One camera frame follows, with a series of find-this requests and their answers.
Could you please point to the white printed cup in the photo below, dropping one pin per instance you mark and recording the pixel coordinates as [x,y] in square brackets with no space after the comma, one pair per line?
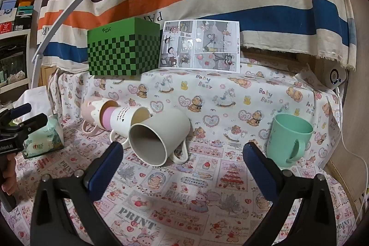
[122,119]

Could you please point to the pink cup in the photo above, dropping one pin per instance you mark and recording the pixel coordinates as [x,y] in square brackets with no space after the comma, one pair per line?
[90,113]

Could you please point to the bear print tablecloth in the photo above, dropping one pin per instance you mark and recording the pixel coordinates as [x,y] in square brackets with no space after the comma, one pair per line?
[201,194]

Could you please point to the person's left hand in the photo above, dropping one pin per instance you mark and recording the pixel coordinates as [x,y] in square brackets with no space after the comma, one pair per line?
[11,174]

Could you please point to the green checkered box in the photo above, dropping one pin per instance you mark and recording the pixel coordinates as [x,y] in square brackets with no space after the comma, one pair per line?
[121,47]

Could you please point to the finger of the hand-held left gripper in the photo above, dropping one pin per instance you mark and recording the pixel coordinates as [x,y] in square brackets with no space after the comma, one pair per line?
[34,122]
[20,111]

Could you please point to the comic print card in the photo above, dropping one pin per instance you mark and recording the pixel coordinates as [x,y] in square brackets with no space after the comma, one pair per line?
[201,45]

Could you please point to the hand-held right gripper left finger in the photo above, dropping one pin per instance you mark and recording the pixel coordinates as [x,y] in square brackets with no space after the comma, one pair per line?
[105,168]

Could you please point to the white shelf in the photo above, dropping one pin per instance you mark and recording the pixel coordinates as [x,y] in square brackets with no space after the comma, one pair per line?
[16,61]

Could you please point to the wooden board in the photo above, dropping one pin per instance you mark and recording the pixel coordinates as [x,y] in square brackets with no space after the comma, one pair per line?
[356,107]

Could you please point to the green tissue pack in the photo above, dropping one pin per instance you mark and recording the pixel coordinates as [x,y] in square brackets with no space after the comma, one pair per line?
[43,139]

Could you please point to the green cup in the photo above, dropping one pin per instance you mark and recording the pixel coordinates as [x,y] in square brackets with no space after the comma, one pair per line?
[284,139]

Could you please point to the beige cup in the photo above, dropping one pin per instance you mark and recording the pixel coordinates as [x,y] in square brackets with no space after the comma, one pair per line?
[170,126]

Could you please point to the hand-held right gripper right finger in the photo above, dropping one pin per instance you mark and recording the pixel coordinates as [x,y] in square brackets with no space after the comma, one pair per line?
[259,171]

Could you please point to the white cloth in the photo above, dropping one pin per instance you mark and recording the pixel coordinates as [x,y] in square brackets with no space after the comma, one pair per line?
[31,97]

